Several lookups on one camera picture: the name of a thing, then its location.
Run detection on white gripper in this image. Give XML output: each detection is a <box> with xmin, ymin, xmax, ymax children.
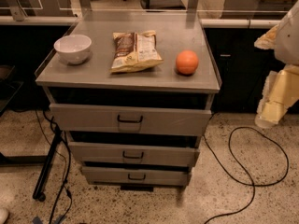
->
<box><xmin>254</xmin><ymin>25</ymin><xmax>299</xmax><ymax>129</ymax></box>

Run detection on grey drawer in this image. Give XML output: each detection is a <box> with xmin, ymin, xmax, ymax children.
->
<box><xmin>70</xmin><ymin>142</ymin><xmax>199</xmax><ymax>167</ymax></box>
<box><xmin>81</xmin><ymin>166</ymin><xmax>191</xmax><ymax>186</ymax></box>
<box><xmin>50</xmin><ymin>104</ymin><xmax>211</xmax><ymax>136</ymax></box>

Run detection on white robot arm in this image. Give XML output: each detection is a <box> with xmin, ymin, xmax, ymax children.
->
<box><xmin>254</xmin><ymin>2</ymin><xmax>299</xmax><ymax>128</ymax></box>

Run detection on grey metal drawer cabinet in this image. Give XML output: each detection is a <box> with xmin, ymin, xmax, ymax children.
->
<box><xmin>35</xmin><ymin>9</ymin><xmax>222</xmax><ymax>192</ymax></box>

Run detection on orange ball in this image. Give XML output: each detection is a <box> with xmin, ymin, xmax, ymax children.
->
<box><xmin>176</xmin><ymin>50</ymin><xmax>199</xmax><ymax>76</ymax></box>

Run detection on yellow brown chip bag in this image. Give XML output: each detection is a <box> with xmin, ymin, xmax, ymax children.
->
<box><xmin>110</xmin><ymin>30</ymin><xmax>164</xmax><ymax>74</ymax></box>

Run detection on white ceramic bowl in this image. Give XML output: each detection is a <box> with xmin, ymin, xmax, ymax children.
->
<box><xmin>54</xmin><ymin>35</ymin><xmax>92</xmax><ymax>64</ymax></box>

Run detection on black stand leg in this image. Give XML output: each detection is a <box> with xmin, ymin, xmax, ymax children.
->
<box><xmin>33</xmin><ymin>126</ymin><xmax>61</xmax><ymax>202</ymax></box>

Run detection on white shoe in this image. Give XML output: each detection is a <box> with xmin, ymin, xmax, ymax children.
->
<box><xmin>0</xmin><ymin>208</ymin><xmax>9</xmax><ymax>224</ymax></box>

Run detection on black floor cable left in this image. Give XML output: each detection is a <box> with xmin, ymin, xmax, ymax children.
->
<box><xmin>34</xmin><ymin>109</ymin><xmax>73</xmax><ymax>224</ymax></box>

